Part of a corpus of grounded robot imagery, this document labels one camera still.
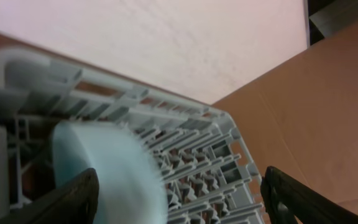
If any light blue bowl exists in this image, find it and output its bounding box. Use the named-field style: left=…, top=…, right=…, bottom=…
left=51, top=121, right=168, bottom=224

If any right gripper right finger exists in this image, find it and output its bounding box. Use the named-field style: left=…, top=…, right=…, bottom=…
left=260, top=166, right=358, bottom=224

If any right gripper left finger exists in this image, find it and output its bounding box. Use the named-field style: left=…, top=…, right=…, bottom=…
left=0, top=168, right=99, bottom=224

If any grey dishwasher rack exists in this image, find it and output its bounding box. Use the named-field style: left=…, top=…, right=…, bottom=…
left=0, top=47, right=263, bottom=223

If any brown cardboard box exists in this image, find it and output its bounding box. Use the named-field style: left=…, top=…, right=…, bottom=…
left=215, top=21, right=358, bottom=214

